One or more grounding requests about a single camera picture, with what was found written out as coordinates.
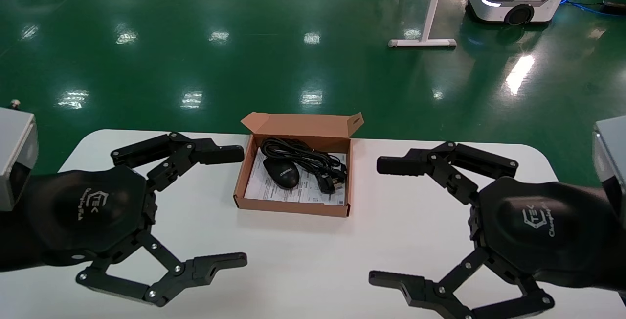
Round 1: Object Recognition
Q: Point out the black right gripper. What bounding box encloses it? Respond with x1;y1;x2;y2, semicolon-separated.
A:
368;177;617;319

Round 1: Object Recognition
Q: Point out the white table leg frame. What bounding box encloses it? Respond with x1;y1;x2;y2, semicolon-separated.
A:
377;0;458;48

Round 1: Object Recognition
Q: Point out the black computer mouse with cable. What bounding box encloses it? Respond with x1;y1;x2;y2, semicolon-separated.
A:
263;156;300;190

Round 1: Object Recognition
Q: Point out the printed white paper sheet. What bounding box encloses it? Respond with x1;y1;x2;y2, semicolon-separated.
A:
244;150;347;207

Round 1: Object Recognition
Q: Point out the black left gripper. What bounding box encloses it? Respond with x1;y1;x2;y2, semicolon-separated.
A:
24;132;248;307

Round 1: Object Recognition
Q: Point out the black power cable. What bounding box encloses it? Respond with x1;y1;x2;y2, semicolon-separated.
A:
261;137;349;194

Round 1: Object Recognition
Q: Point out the brown cardboard box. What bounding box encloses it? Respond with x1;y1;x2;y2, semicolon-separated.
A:
233;111;365;218

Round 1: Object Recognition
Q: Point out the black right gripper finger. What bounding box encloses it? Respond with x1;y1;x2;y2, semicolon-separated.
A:
377;141;519;206

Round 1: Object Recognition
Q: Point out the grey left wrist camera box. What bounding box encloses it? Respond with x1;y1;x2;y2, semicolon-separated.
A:
0;100;39;212

